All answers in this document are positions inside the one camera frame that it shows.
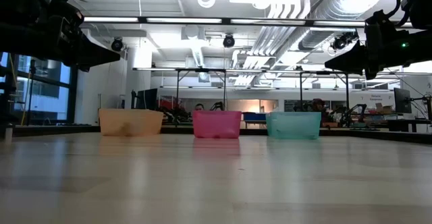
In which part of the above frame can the black computer monitor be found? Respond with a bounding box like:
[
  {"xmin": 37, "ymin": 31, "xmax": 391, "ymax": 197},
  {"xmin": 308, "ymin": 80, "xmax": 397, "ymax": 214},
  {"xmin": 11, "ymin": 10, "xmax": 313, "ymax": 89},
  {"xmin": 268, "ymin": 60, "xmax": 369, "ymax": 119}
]
[
  {"xmin": 134, "ymin": 88, "xmax": 159, "ymax": 111},
  {"xmin": 394, "ymin": 87, "xmax": 412, "ymax": 114}
]

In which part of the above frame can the orange translucent plastic bin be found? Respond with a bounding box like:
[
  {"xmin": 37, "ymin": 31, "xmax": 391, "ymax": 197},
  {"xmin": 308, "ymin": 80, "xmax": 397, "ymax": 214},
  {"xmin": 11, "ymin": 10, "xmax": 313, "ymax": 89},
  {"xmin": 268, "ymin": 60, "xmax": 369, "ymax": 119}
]
[{"xmin": 98, "ymin": 108, "xmax": 165, "ymax": 137}]

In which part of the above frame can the overhead frame bar with lights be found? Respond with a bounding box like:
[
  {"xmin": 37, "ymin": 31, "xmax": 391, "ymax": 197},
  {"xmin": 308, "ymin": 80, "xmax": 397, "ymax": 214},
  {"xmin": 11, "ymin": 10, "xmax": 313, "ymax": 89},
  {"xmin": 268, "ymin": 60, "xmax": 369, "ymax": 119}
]
[{"xmin": 82, "ymin": 16, "xmax": 414, "ymax": 28}]

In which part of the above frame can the large black framed window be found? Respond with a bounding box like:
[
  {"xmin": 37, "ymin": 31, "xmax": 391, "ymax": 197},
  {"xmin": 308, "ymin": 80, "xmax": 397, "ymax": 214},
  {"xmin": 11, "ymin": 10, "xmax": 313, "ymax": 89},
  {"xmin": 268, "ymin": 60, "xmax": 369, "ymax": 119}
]
[{"xmin": 0, "ymin": 51, "xmax": 79, "ymax": 124}]

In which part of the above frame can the brown cardboard box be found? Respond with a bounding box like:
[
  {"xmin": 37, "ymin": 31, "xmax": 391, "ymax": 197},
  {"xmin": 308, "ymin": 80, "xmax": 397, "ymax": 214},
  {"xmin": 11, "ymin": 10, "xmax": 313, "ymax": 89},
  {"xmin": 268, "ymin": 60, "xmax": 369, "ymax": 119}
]
[{"xmin": 375, "ymin": 102, "xmax": 394, "ymax": 114}]

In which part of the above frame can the small grey post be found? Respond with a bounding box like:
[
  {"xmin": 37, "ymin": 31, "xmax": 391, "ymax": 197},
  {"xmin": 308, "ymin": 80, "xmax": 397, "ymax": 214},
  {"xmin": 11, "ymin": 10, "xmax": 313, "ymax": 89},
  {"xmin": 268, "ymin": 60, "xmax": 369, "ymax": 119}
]
[{"xmin": 3, "ymin": 122, "xmax": 14, "ymax": 144}]

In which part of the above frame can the black background rig frame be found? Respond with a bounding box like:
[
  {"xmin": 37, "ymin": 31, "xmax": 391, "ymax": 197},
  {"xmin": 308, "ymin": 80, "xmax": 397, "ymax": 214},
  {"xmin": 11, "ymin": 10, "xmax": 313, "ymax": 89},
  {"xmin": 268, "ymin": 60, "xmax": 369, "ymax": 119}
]
[
  {"xmin": 175, "ymin": 67, "xmax": 227, "ymax": 112},
  {"xmin": 298, "ymin": 70, "xmax": 350, "ymax": 112}
]

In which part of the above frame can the black round overhead fixture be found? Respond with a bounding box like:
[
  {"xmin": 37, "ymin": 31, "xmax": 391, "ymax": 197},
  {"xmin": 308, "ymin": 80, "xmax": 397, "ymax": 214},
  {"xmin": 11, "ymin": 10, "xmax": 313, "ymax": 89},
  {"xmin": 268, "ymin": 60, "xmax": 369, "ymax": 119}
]
[
  {"xmin": 222, "ymin": 33, "xmax": 236, "ymax": 49},
  {"xmin": 111, "ymin": 36, "xmax": 124, "ymax": 52},
  {"xmin": 332, "ymin": 31, "xmax": 359, "ymax": 51}
]

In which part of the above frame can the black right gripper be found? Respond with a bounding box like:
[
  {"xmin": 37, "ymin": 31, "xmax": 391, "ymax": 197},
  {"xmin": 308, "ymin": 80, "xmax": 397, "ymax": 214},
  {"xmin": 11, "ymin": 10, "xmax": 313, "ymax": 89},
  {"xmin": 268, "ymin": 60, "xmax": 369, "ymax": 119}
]
[{"xmin": 324, "ymin": 23, "xmax": 411, "ymax": 80}]

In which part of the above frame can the teal translucent plastic bin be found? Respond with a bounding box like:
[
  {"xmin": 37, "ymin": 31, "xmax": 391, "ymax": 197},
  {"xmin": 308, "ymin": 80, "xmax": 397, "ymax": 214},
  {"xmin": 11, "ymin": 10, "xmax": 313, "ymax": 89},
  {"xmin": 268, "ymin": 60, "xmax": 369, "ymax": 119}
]
[{"xmin": 265, "ymin": 111, "xmax": 322, "ymax": 140}]

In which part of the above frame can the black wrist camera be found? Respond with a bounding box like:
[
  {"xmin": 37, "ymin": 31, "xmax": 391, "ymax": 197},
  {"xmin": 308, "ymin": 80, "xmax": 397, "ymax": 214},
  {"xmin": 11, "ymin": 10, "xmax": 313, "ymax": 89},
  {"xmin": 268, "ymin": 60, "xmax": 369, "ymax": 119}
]
[
  {"xmin": 49, "ymin": 0, "xmax": 85, "ymax": 28},
  {"xmin": 364, "ymin": 9, "xmax": 392, "ymax": 32}
]

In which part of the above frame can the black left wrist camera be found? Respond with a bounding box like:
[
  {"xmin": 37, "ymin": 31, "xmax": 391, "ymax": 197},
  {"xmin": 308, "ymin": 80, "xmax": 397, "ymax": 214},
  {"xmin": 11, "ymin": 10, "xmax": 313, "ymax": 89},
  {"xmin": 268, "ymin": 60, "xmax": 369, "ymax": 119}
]
[{"xmin": 49, "ymin": 0, "xmax": 85, "ymax": 28}]

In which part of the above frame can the black stand pole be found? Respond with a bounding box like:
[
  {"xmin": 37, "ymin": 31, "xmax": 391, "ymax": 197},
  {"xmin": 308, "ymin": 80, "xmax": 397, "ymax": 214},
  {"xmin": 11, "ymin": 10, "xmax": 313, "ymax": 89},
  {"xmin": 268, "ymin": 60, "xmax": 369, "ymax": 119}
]
[{"xmin": 26, "ymin": 59, "xmax": 36, "ymax": 126}]

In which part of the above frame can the black table edge frame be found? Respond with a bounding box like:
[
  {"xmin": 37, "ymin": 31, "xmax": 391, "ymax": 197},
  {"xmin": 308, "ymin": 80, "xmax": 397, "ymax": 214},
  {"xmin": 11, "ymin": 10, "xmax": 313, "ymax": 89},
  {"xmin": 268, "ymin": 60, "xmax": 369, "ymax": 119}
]
[{"xmin": 13, "ymin": 124, "xmax": 432, "ymax": 144}]

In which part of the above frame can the black background desk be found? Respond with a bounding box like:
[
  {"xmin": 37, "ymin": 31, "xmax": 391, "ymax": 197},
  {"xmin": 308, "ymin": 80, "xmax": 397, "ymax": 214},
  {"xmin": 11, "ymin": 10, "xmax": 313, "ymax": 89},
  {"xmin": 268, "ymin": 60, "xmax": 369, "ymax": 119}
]
[{"xmin": 387, "ymin": 118, "xmax": 432, "ymax": 133}]

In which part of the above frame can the pink translucent plastic bin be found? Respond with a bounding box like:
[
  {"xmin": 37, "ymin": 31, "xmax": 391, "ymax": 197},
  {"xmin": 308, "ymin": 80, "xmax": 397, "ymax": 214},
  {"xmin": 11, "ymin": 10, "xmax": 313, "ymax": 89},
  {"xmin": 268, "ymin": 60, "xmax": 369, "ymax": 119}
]
[{"xmin": 192, "ymin": 110, "xmax": 242, "ymax": 140}]

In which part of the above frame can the blue storage crate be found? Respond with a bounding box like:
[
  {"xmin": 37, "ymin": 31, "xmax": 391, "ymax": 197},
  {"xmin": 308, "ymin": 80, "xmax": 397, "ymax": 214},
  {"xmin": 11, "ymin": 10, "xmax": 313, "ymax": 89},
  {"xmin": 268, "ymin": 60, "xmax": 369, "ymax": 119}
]
[{"xmin": 242, "ymin": 112, "xmax": 267, "ymax": 122}]

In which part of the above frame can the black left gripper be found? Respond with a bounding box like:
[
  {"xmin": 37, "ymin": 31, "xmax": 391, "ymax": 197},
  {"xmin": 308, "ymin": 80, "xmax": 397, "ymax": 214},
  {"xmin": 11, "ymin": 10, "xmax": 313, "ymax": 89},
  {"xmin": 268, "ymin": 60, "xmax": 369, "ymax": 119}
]
[{"xmin": 47, "ymin": 16, "xmax": 122, "ymax": 72}]

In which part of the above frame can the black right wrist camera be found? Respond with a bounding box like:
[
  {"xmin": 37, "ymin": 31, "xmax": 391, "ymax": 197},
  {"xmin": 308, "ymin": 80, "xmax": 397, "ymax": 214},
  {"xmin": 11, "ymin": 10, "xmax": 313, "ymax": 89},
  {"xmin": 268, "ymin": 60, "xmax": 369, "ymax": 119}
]
[{"xmin": 364, "ymin": 9, "xmax": 392, "ymax": 32}]

